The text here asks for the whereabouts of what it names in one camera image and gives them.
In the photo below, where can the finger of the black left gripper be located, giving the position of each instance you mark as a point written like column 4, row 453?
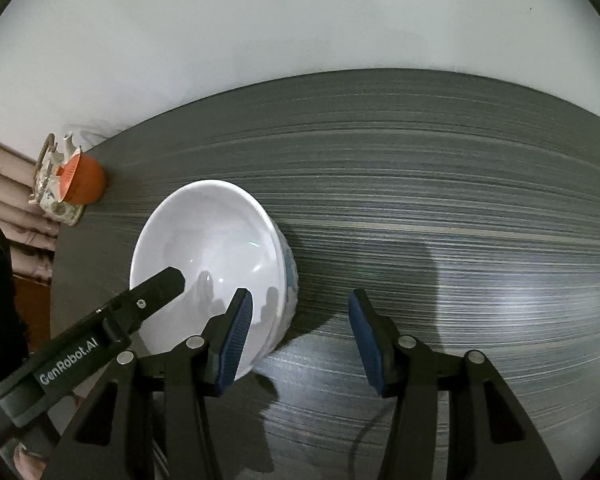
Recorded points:
column 127, row 312

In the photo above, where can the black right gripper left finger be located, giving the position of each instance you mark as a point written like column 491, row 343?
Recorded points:
column 202, row 366

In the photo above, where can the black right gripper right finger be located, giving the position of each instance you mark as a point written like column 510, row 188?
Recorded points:
column 402, row 368

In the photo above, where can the white bowl blue base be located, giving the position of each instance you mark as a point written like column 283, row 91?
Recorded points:
column 221, row 239

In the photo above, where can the right hand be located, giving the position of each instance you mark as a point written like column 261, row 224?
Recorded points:
column 28, row 465

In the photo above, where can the orange lidded cup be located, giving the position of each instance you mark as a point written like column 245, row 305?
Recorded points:
column 82, row 181

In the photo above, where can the floral ceramic teapot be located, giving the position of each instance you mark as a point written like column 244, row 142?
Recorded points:
column 46, row 180

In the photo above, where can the wooden chair back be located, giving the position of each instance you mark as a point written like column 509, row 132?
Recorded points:
column 31, row 233

